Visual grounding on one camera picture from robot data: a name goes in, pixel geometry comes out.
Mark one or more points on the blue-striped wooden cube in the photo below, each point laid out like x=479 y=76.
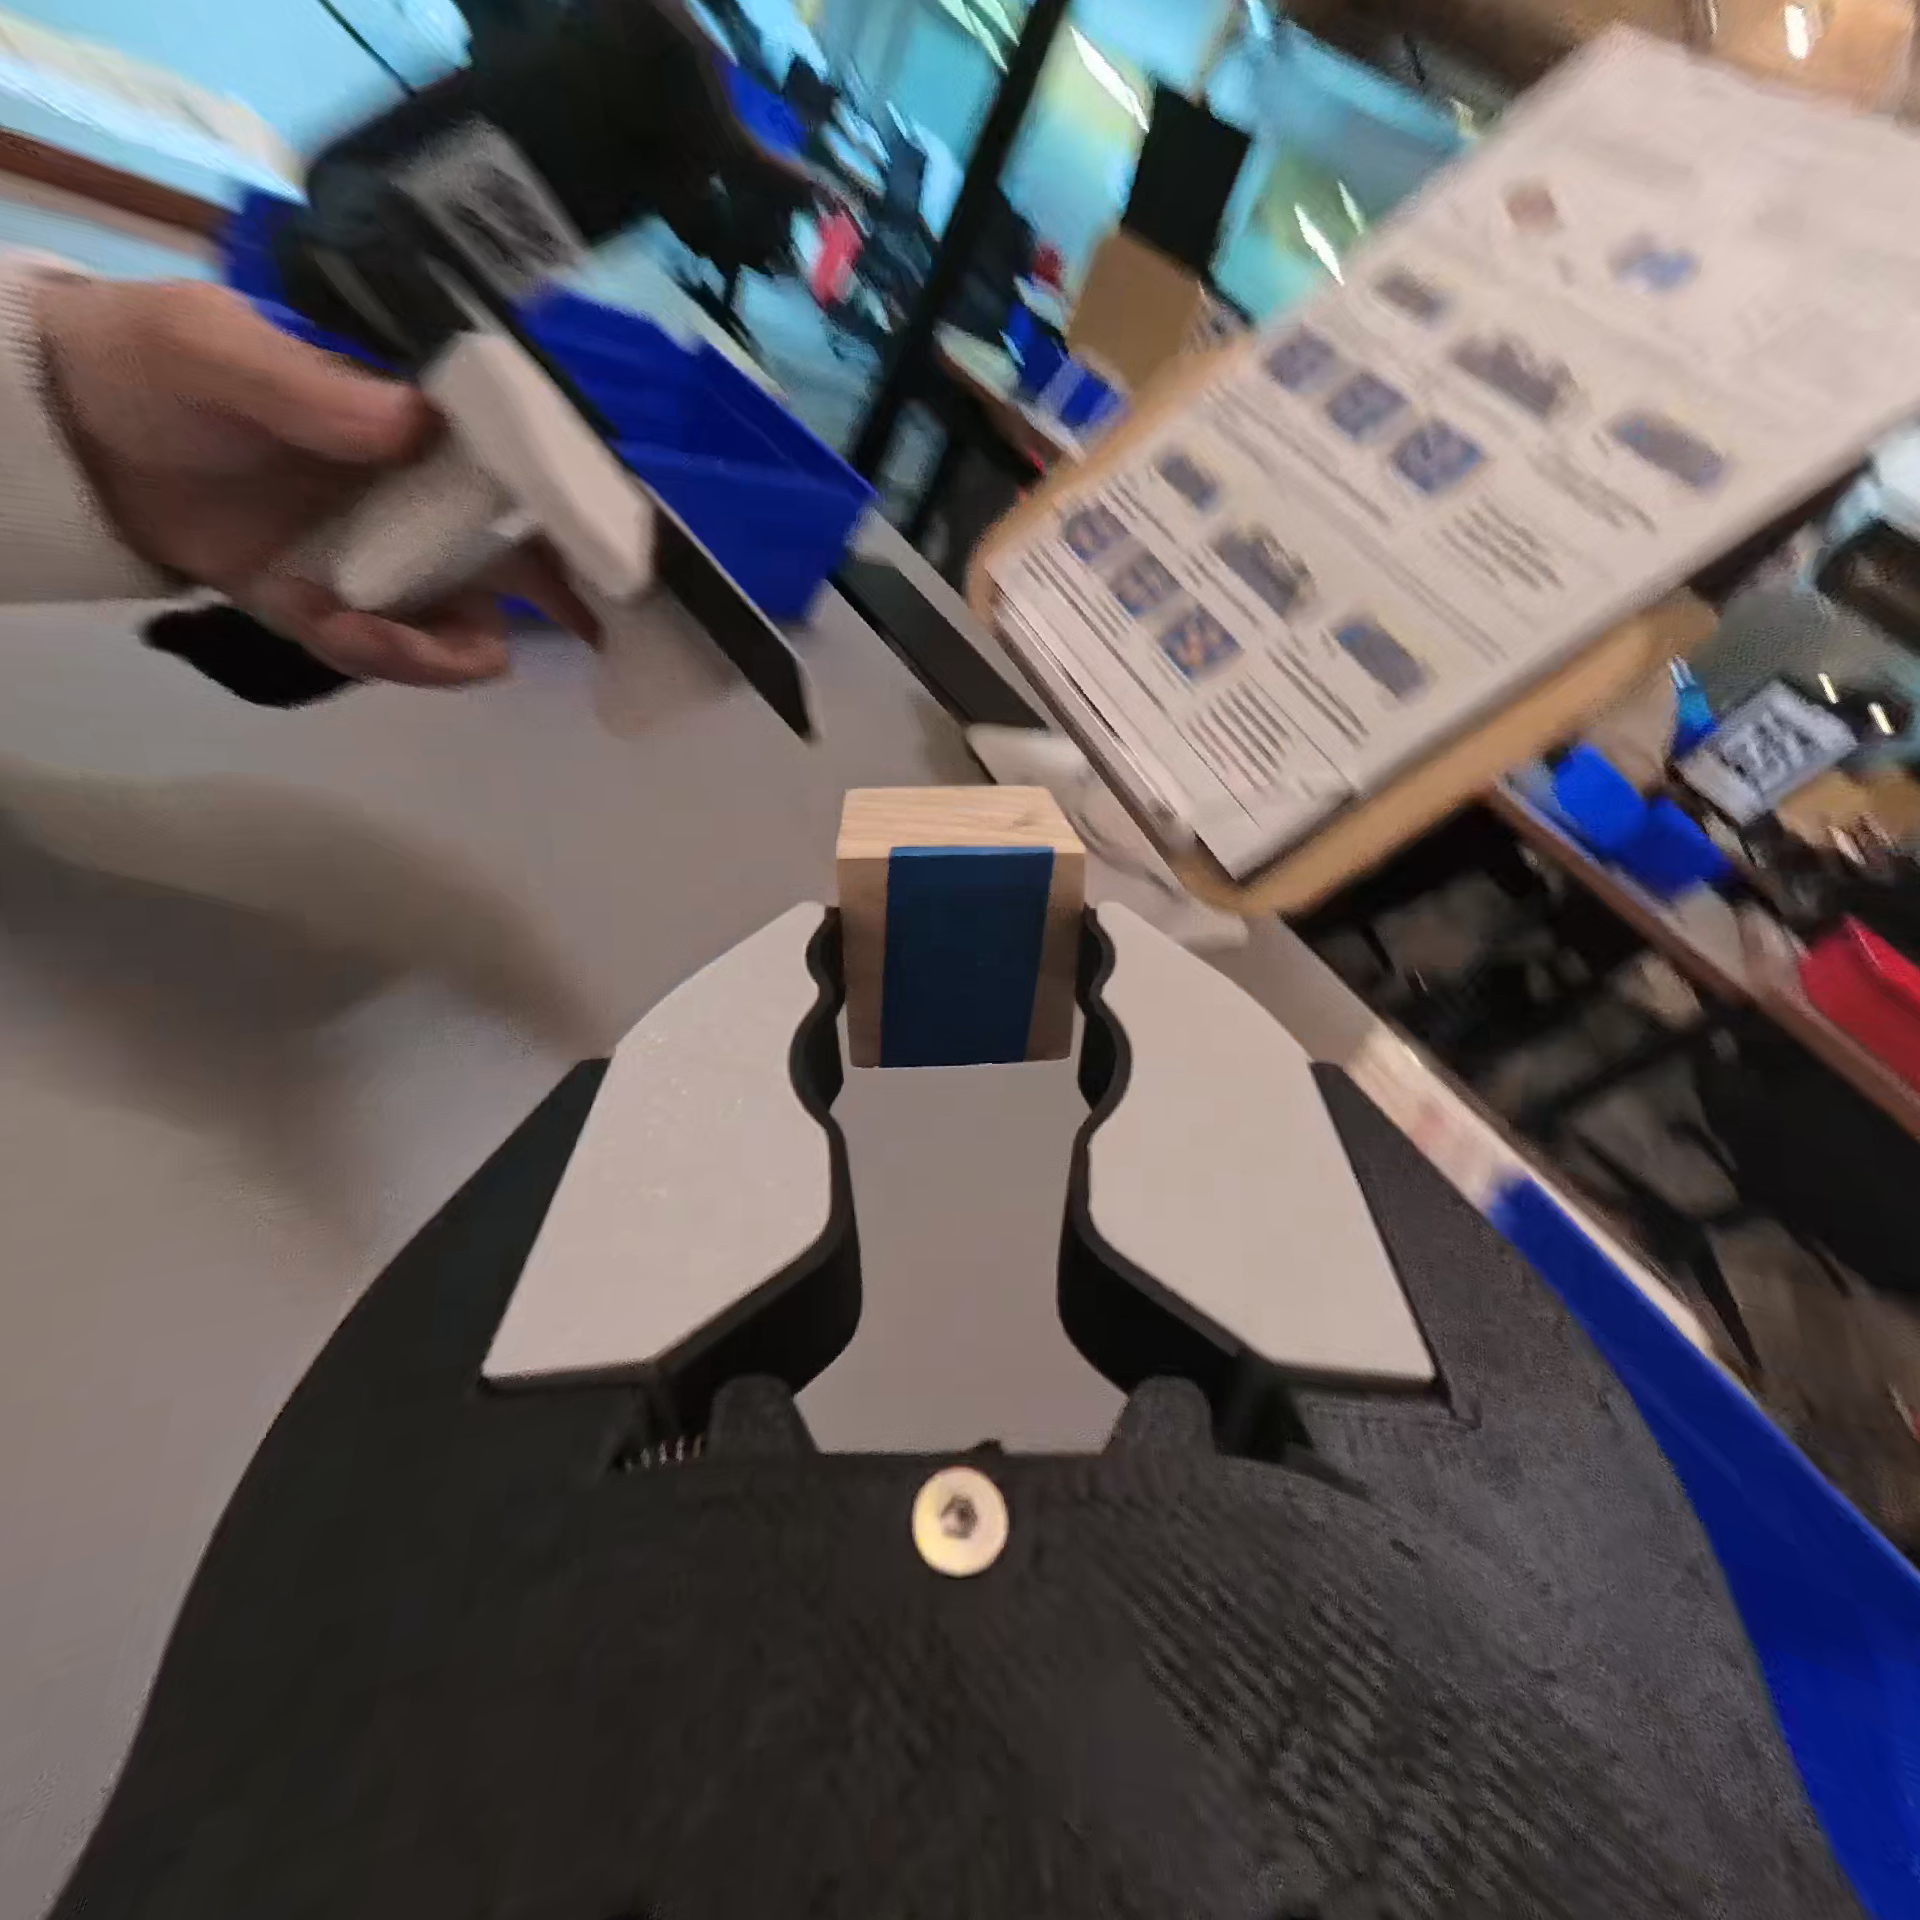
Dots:
x=961 y=961

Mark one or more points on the person's left forearm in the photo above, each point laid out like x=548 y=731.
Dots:
x=44 y=493

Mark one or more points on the wooden-top background table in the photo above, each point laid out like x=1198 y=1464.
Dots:
x=1723 y=973

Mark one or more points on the black display panel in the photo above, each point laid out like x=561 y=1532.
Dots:
x=1185 y=181

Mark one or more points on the blue plastic bin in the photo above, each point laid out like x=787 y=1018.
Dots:
x=1634 y=826
x=1799 y=1576
x=1079 y=397
x=721 y=480

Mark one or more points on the red bag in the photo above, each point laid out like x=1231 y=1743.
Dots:
x=838 y=253

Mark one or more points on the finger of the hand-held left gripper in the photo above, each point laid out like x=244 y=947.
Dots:
x=660 y=682
x=556 y=465

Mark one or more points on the red plastic box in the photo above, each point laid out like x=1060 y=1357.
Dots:
x=1867 y=983

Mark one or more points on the black steel column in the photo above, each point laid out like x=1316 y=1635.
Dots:
x=984 y=225

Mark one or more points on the person's left hand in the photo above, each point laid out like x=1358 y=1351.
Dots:
x=194 y=434

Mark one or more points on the printed instruction poster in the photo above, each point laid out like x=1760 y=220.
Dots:
x=1499 y=376

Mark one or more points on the wooden book stand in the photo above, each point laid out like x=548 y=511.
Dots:
x=1132 y=307

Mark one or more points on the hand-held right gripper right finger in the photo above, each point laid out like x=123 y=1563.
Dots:
x=1244 y=1200

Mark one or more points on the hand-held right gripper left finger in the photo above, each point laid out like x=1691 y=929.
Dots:
x=674 y=1200

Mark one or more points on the black-framed sign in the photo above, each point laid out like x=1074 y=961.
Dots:
x=1769 y=744

